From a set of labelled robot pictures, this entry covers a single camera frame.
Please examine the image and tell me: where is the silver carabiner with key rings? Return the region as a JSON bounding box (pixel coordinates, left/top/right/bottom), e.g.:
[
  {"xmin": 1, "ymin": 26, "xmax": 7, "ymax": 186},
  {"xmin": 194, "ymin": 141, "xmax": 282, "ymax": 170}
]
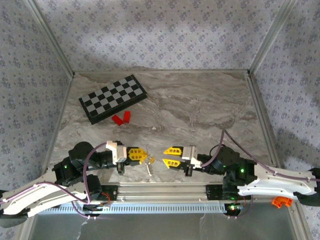
[{"xmin": 143, "ymin": 146, "xmax": 156, "ymax": 177}]

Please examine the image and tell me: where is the thin black wire loop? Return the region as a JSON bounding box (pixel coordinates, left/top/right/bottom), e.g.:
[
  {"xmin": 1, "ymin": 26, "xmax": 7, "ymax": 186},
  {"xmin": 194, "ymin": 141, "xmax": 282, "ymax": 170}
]
[{"xmin": 209, "ymin": 144, "xmax": 222, "ymax": 157}]

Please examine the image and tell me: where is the long aluminium frame rail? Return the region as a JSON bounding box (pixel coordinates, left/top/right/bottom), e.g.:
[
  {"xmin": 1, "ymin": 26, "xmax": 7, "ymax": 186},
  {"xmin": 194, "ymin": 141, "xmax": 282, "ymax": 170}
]
[{"xmin": 100, "ymin": 181, "xmax": 300, "ymax": 204}]

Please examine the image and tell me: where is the black and grey chessboard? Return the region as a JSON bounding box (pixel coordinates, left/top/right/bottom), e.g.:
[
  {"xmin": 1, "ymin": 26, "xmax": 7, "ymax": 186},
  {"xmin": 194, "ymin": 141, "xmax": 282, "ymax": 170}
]
[{"xmin": 78, "ymin": 74, "xmax": 148, "ymax": 126}]

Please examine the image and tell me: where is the aluminium side rail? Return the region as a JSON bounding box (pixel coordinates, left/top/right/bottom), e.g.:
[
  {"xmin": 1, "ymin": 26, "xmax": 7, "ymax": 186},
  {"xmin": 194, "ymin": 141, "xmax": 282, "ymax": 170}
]
[
  {"xmin": 39, "ymin": 71, "xmax": 77, "ymax": 176},
  {"xmin": 245, "ymin": 71, "xmax": 293, "ymax": 176}
]

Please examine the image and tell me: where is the grey metal base sheet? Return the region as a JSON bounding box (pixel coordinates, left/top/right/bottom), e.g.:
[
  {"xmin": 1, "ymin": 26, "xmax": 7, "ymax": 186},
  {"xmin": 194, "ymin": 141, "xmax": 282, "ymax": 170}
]
[{"xmin": 26, "ymin": 212, "xmax": 305, "ymax": 240}]

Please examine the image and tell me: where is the small black circuit board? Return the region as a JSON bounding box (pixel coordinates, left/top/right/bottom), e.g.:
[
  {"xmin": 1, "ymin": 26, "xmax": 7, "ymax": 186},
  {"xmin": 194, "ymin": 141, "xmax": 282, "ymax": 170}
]
[
  {"xmin": 82, "ymin": 203, "xmax": 111, "ymax": 214},
  {"xmin": 224, "ymin": 202, "xmax": 243, "ymax": 217}
]

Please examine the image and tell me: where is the aluminium frame post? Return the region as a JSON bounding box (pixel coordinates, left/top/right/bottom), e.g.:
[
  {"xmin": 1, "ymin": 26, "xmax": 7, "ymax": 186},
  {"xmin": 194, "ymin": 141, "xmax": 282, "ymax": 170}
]
[
  {"xmin": 248, "ymin": 0, "xmax": 300, "ymax": 75},
  {"xmin": 24, "ymin": 0, "xmax": 77, "ymax": 76}
]

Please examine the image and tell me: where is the grey slotted cable duct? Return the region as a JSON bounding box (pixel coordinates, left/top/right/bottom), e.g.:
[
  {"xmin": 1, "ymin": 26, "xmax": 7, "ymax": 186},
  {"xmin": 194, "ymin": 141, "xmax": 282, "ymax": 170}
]
[{"xmin": 42, "ymin": 201, "xmax": 232, "ymax": 215}]

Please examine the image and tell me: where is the thin aluminium rail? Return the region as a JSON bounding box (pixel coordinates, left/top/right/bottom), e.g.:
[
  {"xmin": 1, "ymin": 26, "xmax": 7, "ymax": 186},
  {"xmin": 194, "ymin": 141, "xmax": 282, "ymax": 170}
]
[{"xmin": 73, "ymin": 69, "xmax": 251, "ymax": 76}]

